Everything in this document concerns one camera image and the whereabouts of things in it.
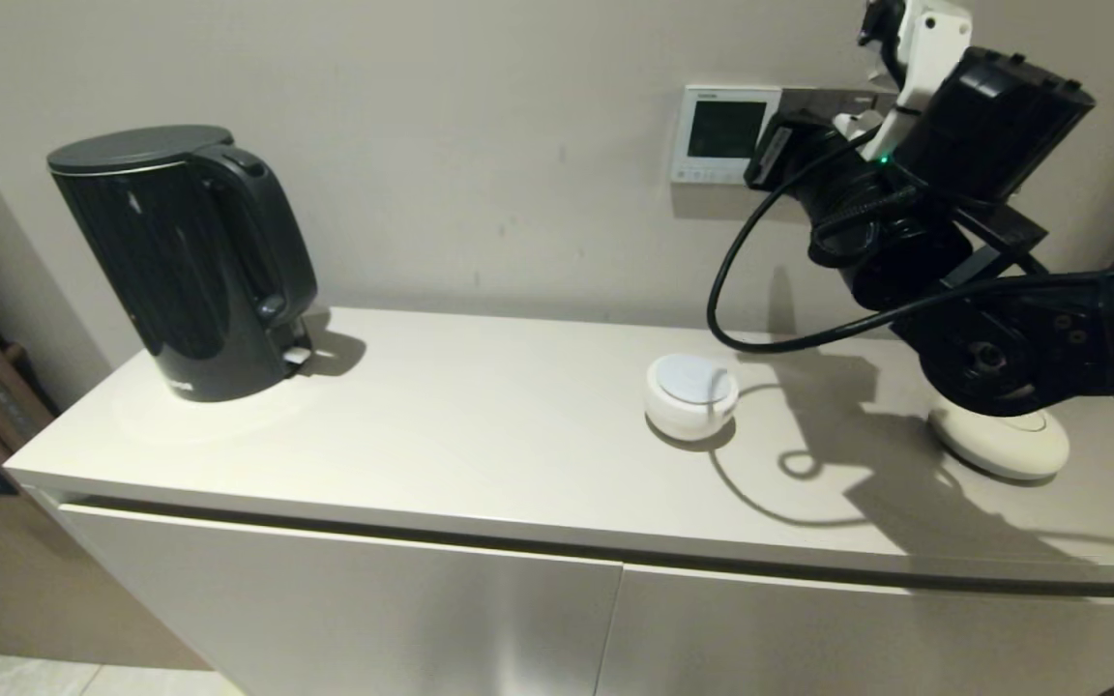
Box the black electric kettle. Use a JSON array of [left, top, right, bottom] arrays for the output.
[[46, 124, 319, 403]]

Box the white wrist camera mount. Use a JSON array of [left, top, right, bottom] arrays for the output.
[[833, 0, 972, 160]]

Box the black coiled cable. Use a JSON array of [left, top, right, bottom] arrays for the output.
[[808, 184, 921, 270]]

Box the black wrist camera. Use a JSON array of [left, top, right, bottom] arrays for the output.
[[857, 0, 906, 49]]

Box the white sideboard cabinet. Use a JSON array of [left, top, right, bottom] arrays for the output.
[[4, 307, 1114, 696]]

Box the cream flat round disc device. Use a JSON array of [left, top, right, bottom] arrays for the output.
[[926, 398, 1070, 481]]

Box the grey triple rocker wall switch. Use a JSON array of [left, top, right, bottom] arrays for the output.
[[781, 87, 898, 117]]

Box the long black cable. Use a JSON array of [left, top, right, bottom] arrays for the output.
[[707, 126, 1114, 354]]

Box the small white round device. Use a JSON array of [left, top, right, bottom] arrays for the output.
[[645, 353, 741, 443]]

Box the white wall thermostat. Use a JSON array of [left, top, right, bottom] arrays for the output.
[[670, 85, 782, 186]]

